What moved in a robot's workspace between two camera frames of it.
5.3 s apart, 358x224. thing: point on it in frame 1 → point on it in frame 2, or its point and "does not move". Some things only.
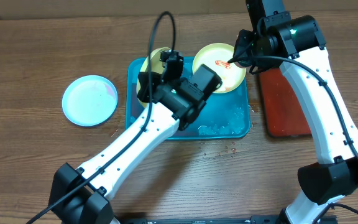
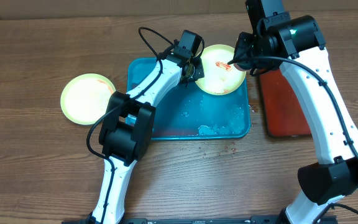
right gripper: (244, 38) does not move
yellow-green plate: (215, 56) does not move
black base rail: (259, 219) does not move
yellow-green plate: (156, 67) → (85, 98)
